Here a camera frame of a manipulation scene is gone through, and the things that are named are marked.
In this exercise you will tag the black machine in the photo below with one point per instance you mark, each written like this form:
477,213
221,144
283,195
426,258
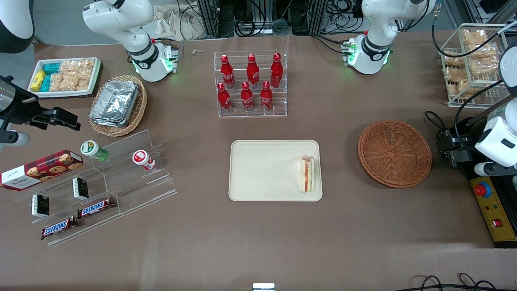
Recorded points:
464,155

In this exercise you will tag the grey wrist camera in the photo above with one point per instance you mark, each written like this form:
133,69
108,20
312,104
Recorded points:
14,139
494,169

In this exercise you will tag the white snack tray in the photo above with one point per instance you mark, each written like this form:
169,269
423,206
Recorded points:
34,93

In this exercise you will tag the clear acrylic bottle rack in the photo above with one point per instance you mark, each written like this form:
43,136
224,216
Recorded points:
278,109

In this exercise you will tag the green lid cup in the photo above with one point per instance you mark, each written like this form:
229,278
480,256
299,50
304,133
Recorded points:
93,150

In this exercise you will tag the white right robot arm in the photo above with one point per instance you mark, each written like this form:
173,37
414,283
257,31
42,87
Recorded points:
139,48

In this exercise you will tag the small black white box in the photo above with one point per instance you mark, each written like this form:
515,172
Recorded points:
40,205
80,188

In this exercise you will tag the teal snack pack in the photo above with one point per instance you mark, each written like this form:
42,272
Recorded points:
45,83
51,68

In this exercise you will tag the red cola bottle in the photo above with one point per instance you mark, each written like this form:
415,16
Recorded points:
227,72
266,97
223,98
276,70
253,72
246,98

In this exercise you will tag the round brown wicker basket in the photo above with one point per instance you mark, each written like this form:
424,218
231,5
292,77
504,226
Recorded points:
394,153

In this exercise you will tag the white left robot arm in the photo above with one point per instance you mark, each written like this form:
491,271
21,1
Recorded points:
375,48

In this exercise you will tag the yellow control box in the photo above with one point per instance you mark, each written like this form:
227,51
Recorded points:
494,210

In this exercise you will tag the oval light wicker basket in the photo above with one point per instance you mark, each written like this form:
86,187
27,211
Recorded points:
139,111

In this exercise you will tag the red lid cup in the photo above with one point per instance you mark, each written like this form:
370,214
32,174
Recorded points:
142,159

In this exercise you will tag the small white hook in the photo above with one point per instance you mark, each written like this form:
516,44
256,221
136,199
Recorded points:
198,51

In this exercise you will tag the clear fried snack bag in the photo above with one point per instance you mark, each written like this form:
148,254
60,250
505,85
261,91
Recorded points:
451,74
482,51
462,88
453,60
474,36
482,67

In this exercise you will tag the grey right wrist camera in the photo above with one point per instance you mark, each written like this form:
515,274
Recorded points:
14,139

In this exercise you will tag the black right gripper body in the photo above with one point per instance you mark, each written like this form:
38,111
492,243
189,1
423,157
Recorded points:
23,110

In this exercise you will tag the clear rice cracker bag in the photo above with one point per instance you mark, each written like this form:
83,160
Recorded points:
56,82
70,66
69,82
87,66
83,81

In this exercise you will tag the yellow snack pack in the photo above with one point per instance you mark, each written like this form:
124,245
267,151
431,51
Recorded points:
37,80

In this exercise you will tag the beige cloth bag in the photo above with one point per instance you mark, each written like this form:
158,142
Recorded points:
173,24

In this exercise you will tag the snickers chocolate bar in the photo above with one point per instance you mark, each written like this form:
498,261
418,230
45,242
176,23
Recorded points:
96,207
58,228

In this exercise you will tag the clear acrylic stepped shelf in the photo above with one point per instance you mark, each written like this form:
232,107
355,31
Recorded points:
133,190

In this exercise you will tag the triangular sandwich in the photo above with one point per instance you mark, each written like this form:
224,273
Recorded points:
307,174

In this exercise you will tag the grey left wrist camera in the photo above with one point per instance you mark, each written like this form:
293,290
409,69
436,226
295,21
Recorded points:
494,169

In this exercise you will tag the stack of foil trays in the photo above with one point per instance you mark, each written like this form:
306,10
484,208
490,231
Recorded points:
115,103

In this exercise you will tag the red tartan cookie box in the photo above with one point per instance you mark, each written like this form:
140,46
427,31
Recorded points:
40,169

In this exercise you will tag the beige rectangular tray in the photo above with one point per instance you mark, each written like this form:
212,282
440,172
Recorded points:
266,169

